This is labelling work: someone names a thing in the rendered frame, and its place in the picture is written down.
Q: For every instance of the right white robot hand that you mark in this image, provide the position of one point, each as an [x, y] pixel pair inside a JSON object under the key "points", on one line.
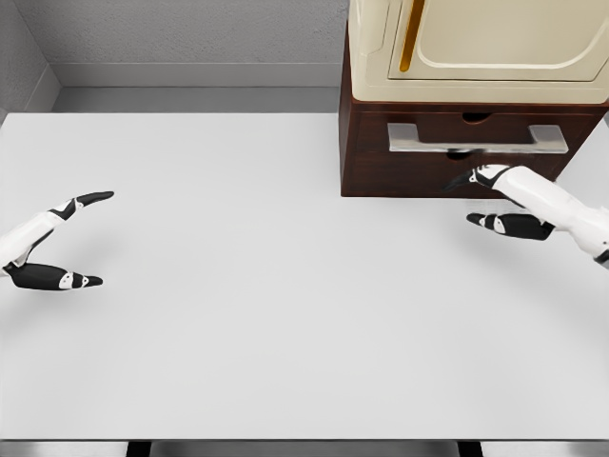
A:
{"points": [[533, 190]]}

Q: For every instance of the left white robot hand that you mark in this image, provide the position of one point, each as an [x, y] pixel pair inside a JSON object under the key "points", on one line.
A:
{"points": [[28, 233]]}

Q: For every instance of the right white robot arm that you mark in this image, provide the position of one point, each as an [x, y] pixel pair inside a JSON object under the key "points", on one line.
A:
{"points": [[592, 226]]}

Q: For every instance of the dark brown wooden drawer cabinet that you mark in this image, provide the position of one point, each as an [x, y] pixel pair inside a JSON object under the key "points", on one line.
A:
{"points": [[349, 143]]}

